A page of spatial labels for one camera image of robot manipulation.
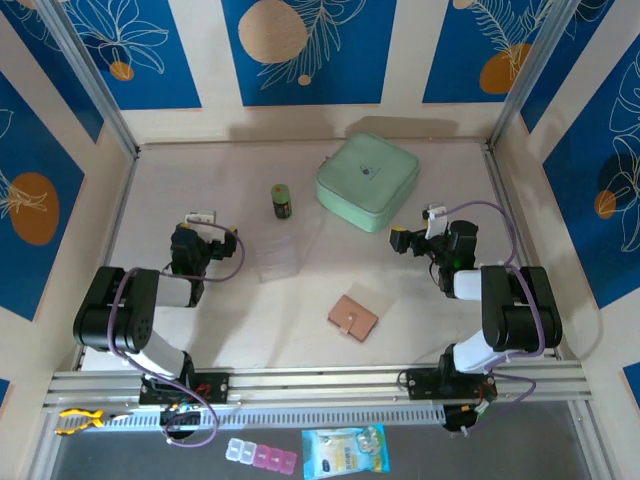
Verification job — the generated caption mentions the pink leather card holder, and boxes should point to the pink leather card holder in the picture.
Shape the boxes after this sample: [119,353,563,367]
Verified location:
[327,294,380,346]

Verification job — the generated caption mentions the dark green small bottle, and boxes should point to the dark green small bottle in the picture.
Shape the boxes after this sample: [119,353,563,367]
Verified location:
[270,183,294,221]

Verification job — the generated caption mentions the mint green zip pouch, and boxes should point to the mint green zip pouch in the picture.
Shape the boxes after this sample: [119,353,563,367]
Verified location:
[314,131,421,234]

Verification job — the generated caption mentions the white and pink pill organizer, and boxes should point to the white and pink pill organizer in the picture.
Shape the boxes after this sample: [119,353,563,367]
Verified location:
[224,437,299,474]

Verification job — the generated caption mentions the blue yellow snack packet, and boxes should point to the blue yellow snack packet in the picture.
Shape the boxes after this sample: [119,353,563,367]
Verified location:
[301,423,393,480]

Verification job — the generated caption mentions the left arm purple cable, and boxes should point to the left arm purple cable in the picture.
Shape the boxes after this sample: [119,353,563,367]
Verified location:
[107,225,246,447]

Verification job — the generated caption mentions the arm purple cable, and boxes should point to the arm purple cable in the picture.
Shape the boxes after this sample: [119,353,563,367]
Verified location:
[444,199,546,436]
[107,225,246,447]

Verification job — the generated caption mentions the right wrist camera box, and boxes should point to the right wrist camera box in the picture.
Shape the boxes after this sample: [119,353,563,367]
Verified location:
[424,202,449,240]

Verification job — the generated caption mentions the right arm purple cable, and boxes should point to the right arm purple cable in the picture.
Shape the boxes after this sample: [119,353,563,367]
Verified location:
[444,199,546,436]

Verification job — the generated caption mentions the aluminium table side rail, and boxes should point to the aluminium table side rail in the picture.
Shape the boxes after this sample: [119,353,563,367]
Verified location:
[482,143,561,359]
[74,149,140,371]

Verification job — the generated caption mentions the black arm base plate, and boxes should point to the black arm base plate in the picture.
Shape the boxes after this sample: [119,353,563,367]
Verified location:
[138,372,232,407]
[403,367,499,401]

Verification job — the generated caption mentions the aluminium rail beam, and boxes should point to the aluminium rail beam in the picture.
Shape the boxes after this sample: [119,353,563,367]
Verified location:
[42,359,594,412]

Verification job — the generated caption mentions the black cable mount bracket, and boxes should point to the black cable mount bracket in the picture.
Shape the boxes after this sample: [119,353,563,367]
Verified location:
[159,403,204,442]
[442,402,497,437]

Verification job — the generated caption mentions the slotted grey cable duct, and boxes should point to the slotted grey cable duct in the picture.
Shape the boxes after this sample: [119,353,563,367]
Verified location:
[104,404,447,430]

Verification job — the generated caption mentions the aluminium corner post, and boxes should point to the aluminium corner post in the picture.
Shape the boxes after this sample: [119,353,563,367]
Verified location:
[487,0,577,149]
[37,0,141,159]

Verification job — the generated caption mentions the yellow handled pliers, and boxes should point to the yellow handled pliers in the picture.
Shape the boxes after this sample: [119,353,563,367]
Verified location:
[54,407,134,437]

